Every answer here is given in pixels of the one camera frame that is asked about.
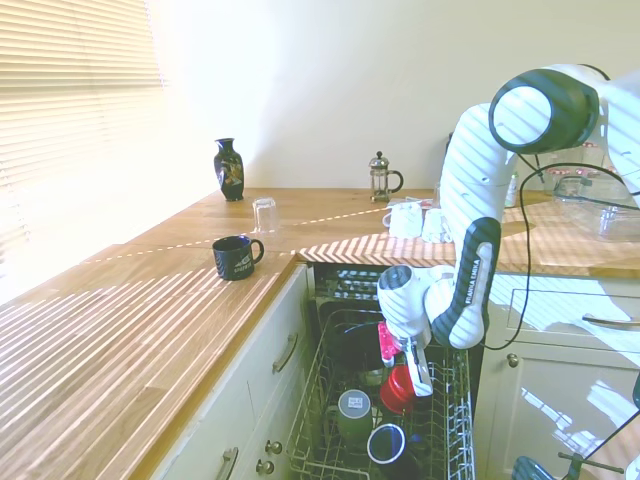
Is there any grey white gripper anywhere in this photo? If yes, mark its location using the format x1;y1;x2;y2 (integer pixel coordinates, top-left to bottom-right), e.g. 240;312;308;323
396;331;435;398

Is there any white door cabinet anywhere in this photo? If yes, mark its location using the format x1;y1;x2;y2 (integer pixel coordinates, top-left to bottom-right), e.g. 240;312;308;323
474;272;640;480

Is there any black camera stand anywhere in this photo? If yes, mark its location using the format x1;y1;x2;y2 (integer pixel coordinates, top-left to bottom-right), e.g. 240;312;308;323
557;372;640;480

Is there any dark blue glossy mug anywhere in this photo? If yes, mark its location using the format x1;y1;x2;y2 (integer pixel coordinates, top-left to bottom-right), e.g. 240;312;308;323
366;423;427;480

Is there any green mug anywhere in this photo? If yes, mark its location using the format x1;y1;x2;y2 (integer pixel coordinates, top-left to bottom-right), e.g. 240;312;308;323
335;388;375;442

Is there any clear glass bowl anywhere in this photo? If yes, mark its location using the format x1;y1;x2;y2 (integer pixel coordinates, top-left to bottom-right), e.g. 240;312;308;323
552;174;640;239

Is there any metal drawer handle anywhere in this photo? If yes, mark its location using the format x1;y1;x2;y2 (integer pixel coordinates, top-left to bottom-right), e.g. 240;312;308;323
272;333;300;375
582;313;640;329
218;447;240;480

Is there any wire dishwasher rack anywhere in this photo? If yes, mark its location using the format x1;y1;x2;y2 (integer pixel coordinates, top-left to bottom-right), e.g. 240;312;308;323
284;309;476;480

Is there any small green bottle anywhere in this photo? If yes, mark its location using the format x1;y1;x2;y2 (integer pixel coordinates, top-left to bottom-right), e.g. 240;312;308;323
503;171;521;209

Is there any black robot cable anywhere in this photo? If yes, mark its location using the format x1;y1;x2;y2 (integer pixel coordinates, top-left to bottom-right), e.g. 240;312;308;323
483;149;640;351

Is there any dark blue painted vase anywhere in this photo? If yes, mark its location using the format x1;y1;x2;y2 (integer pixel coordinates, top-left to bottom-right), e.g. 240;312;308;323
213;138;246;203

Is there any white window blind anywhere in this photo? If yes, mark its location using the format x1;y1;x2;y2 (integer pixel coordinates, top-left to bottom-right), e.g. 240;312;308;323
0;0;169;281

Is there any clear drinking glass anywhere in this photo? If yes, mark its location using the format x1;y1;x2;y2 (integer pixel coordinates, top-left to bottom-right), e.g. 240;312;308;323
251;196;281;236

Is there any red speckled enamel mug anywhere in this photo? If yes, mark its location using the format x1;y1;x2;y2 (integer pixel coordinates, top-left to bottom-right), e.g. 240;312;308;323
378;364;417;414

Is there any white drawer cabinet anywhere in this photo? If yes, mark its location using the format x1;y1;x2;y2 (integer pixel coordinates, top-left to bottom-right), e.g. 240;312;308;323
149;264;317;480

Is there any teal round object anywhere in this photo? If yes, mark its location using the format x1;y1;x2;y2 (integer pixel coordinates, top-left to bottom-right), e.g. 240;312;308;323
512;455;554;480

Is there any red wrist camera mount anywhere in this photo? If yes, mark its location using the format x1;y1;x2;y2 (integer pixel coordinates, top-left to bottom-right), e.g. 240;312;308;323
377;321;403;370

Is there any glass french press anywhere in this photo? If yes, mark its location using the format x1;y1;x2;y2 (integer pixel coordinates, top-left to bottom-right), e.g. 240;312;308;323
368;149;404;204

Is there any dark blue printed mug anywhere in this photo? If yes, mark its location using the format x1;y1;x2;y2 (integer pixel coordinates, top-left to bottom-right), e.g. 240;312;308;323
211;235;265;282

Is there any dishwasher with metal walls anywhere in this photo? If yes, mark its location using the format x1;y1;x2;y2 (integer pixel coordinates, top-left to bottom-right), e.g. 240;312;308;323
298;262;486;480

